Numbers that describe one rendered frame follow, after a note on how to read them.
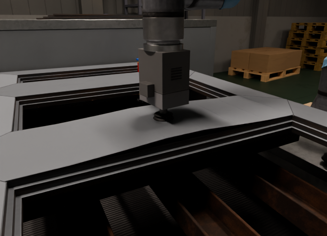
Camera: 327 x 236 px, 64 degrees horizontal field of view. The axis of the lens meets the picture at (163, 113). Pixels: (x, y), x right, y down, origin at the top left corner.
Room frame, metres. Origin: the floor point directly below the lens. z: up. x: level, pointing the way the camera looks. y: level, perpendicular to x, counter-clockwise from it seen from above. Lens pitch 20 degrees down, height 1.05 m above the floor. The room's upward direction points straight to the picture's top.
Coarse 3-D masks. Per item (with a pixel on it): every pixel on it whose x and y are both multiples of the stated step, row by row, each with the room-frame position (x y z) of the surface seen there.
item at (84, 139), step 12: (84, 120) 0.50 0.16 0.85; (96, 120) 0.50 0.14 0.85; (60, 132) 0.45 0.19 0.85; (72, 132) 0.45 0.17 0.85; (84, 132) 0.44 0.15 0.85; (96, 132) 0.44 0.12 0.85; (72, 144) 0.40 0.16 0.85; (84, 144) 0.40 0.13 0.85; (96, 144) 0.39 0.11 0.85; (108, 144) 0.39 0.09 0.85; (72, 156) 0.36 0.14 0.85; (84, 156) 0.36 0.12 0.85; (96, 156) 0.35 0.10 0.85
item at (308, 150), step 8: (288, 144) 0.74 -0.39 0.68; (296, 144) 0.74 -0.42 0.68; (304, 144) 0.74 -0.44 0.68; (312, 144) 0.74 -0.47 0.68; (272, 152) 0.73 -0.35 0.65; (280, 152) 0.71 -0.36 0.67; (288, 152) 0.69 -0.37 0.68; (296, 152) 0.68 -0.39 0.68; (304, 152) 0.68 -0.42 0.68; (312, 152) 0.68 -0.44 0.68; (320, 152) 0.68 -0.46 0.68; (288, 160) 0.68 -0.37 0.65; (296, 160) 0.66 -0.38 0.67; (304, 160) 0.64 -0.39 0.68; (312, 160) 0.64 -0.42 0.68; (320, 160) 0.64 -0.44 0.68; (304, 168) 0.63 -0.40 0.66; (312, 168) 0.61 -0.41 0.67; (320, 168) 0.60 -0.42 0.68; (320, 176) 0.59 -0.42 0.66
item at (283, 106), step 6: (246, 96) 0.69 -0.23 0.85; (252, 96) 0.69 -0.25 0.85; (258, 102) 0.64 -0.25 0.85; (264, 102) 0.64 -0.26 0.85; (270, 102) 0.64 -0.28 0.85; (276, 102) 0.64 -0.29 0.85; (282, 102) 0.64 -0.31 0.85; (276, 108) 0.59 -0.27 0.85; (282, 108) 0.59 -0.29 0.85; (288, 108) 0.59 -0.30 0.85
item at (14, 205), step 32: (32, 96) 0.71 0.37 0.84; (64, 96) 0.74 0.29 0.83; (96, 96) 0.78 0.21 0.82; (224, 96) 0.75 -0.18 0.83; (224, 128) 0.47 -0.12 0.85; (256, 128) 0.50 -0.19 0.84; (288, 128) 0.52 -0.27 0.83; (320, 128) 0.49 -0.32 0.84; (96, 160) 0.35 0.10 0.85; (128, 160) 0.37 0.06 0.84; (160, 160) 0.39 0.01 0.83; (32, 192) 0.30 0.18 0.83; (64, 192) 0.31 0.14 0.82
